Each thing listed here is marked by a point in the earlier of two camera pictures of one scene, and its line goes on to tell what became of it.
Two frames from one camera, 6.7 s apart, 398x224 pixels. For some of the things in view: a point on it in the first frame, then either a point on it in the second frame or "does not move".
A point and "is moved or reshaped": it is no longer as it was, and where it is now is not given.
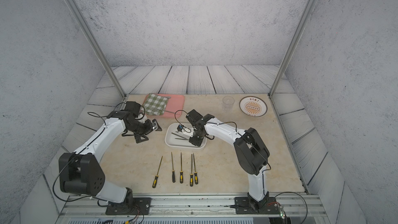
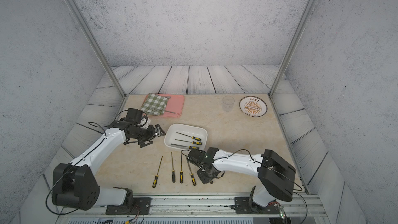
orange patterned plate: (253, 106) does not move
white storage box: (175, 139) does not move
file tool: (186, 138) is moved or reshaped
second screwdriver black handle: (173, 176) does not move
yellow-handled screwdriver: (156, 177) does not move
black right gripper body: (196, 139) to (203, 177)
